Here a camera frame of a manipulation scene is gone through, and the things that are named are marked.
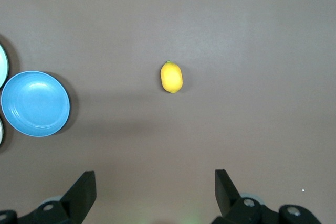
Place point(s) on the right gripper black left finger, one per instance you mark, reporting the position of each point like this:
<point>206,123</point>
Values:
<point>81,195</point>

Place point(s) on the pale green plate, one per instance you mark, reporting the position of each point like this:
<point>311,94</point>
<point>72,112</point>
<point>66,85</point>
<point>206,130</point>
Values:
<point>3,66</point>

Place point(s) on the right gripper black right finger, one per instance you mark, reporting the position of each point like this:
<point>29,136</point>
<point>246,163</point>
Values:
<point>225,195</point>

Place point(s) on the yellow lemon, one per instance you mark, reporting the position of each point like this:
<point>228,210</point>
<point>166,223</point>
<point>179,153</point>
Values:
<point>171,77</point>

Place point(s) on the beige plate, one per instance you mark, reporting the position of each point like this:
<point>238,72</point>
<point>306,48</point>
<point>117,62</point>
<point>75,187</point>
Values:
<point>1,132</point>

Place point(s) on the blue plate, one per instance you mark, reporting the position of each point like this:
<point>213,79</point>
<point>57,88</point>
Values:
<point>35,103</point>

